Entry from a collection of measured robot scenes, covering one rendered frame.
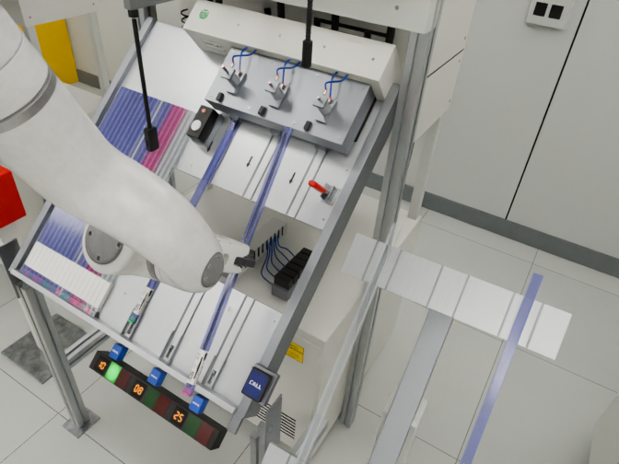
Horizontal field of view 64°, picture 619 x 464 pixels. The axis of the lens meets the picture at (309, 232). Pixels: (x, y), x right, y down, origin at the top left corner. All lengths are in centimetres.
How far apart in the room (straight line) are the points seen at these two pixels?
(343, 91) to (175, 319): 57
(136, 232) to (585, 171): 228
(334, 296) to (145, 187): 85
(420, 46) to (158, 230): 64
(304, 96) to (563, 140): 171
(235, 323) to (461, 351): 130
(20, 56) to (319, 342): 94
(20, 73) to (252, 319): 65
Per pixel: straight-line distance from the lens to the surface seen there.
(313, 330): 124
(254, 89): 108
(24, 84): 48
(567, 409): 214
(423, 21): 96
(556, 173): 262
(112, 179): 55
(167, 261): 56
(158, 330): 109
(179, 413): 107
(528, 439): 199
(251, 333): 98
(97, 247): 64
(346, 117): 98
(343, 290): 135
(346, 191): 97
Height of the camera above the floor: 155
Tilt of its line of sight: 38 degrees down
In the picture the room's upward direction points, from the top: 5 degrees clockwise
